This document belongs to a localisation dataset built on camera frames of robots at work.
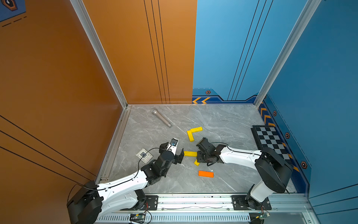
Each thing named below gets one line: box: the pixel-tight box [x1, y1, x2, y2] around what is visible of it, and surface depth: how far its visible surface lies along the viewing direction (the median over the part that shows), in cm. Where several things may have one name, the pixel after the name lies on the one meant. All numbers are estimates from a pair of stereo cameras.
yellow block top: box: [190, 126, 203, 133], surface depth 105 cm
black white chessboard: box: [250, 125, 293, 165], surface depth 96 cm
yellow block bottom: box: [183, 150, 198, 158], surface depth 93 cm
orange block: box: [198, 170, 214, 178], surface depth 85 cm
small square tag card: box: [135, 148, 153, 163], surface depth 91 cm
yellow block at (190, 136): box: [186, 130, 195, 142], surface depth 101 cm
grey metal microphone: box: [151, 109, 173, 128], surface depth 111 cm
